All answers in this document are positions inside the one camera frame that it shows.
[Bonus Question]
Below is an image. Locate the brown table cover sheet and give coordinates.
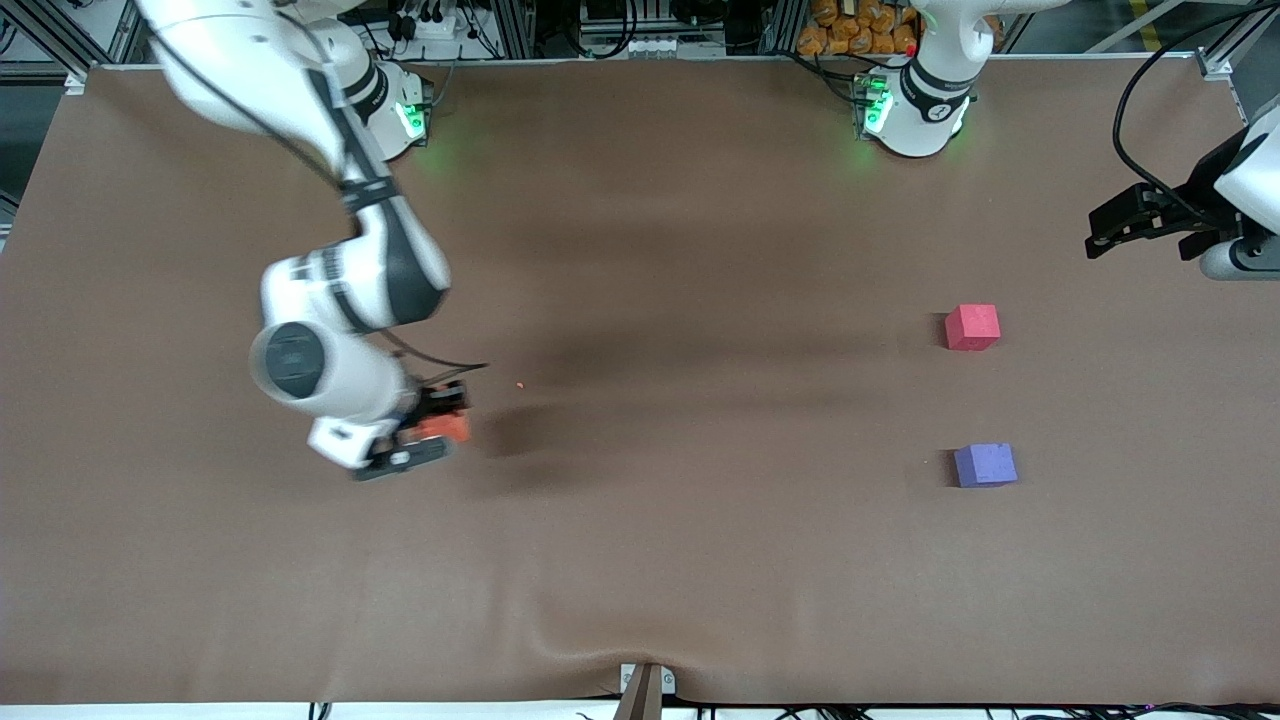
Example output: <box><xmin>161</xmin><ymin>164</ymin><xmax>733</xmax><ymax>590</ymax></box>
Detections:
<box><xmin>0</xmin><ymin>58</ymin><xmax>1280</xmax><ymax>707</ymax></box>

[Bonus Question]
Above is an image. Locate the aluminium frame profile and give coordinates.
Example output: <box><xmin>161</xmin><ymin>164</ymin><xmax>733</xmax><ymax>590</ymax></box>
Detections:
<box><xmin>0</xmin><ymin>0</ymin><xmax>153</xmax><ymax>83</ymax></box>
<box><xmin>494</xmin><ymin>0</ymin><xmax>538</xmax><ymax>60</ymax></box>
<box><xmin>764</xmin><ymin>0</ymin><xmax>807</xmax><ymax>57</ymax></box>
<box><xmin>1194</xmin><ymin>0</ymin><xmax>1280</xmax><ymax>81</ymax></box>

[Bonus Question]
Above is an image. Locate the pile of orange bags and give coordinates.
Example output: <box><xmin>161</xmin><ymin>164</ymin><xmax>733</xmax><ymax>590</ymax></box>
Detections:
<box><xmin>796</xmin><ymin>0</ymin><xmax>920</xmax><ymax>58</ymax></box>

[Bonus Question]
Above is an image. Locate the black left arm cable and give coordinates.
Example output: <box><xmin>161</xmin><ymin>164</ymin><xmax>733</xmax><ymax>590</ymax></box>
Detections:
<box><xmin>1111</xmin><ymin>0</ymin><xmax>1280</xmax><ymax>206</ymax></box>

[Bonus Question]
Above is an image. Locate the white connector strip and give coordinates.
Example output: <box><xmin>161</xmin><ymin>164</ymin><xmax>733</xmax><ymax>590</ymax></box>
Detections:
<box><xmin>618</xmin><ymin>36</ymin><xmax>702</xmax><ymax>58</ymax></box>

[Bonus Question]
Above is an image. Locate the grey metal clamp bracket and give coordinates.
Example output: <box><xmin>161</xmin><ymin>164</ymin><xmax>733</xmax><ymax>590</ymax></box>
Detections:
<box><xmin>612</xmin><ymin>662</ymin><xmax>678</xmax><ymax>720</ymax></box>

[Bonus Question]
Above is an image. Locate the white power strip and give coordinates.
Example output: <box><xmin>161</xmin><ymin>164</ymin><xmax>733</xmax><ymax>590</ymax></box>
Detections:
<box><xmin>397</xmin><ymin>8</ymin><xmax>464</xmax><ymax>43</ymax></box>

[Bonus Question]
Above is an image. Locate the purple foam block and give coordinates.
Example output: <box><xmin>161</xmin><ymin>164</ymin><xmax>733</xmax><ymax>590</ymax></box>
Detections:
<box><xmin>952</xmin><ymin>443</ymin><xmax>1019</xmax><ymax>489</ymax></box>

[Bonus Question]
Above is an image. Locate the red foam block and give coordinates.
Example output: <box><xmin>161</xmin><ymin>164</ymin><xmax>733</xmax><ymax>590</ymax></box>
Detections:
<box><xmin>944</xmin><ymin>304</ymin><xmax>1002</xmax><ymax>352</ymax></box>

